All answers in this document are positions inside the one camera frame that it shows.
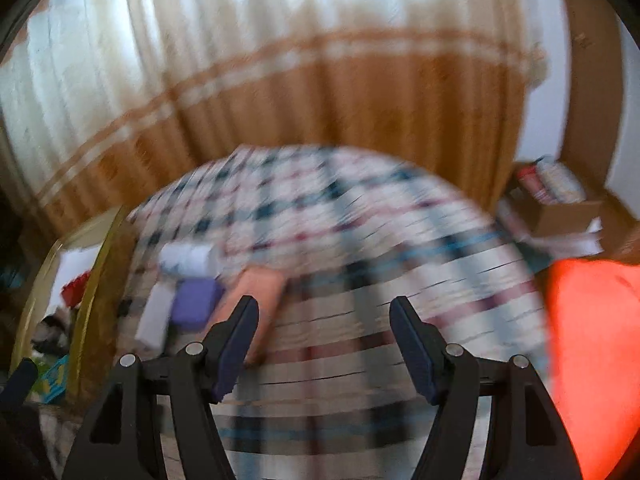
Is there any brown wooden door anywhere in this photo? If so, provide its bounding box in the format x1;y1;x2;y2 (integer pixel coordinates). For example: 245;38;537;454
560;0;626;196

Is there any white paper liner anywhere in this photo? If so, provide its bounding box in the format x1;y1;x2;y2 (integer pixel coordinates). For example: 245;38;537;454
47;245;103;311

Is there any slim white box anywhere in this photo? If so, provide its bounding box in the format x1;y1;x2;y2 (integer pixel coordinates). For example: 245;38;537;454
134;280;178;351

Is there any round cookie tin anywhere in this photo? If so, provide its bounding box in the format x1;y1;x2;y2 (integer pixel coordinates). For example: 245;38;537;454
537;157;586;203

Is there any red building block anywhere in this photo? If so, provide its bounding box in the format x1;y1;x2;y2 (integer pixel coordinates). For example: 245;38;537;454
60;270;93;306

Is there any copper pink box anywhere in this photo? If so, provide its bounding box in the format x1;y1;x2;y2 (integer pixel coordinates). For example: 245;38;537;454
212;267;286;361

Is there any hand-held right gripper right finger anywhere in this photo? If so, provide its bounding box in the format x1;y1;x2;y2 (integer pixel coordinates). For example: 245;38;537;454
389;296;583;480

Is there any cardboard box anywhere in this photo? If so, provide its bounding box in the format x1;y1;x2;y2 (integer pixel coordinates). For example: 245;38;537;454
505;160;606;238

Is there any teal building block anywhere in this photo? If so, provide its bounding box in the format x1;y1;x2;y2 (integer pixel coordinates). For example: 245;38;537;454
37;355;71;403

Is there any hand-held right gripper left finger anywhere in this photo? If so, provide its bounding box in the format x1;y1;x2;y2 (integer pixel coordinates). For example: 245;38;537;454
60;295;261;480

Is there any gold metal tin box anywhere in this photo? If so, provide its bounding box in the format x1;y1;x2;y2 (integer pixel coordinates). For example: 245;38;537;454
10;205;138;406

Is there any orange cushion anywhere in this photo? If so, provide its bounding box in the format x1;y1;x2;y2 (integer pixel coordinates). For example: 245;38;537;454
542;257;640;480

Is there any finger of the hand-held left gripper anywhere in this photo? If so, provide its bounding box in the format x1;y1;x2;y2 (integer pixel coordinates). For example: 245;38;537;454
0;357;40;411

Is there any cream and orange curtain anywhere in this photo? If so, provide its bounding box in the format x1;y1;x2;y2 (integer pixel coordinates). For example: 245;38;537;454
0;0;548;261

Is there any purple box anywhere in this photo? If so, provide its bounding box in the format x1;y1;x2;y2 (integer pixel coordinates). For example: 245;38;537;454
171;277;225;331

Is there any plaid tablecloth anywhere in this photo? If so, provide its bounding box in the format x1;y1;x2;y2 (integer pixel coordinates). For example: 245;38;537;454
40;145;551;480

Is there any red white packet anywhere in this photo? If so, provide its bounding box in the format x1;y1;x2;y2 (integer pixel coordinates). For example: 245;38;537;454
517;165;551;201

